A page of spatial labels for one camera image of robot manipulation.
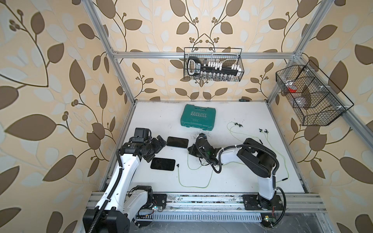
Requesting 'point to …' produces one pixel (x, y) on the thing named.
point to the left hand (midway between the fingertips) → (160, 145)
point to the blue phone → (177, 142)
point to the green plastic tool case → (196, 117)
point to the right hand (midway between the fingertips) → (187, 148)
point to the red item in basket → (292, 89)
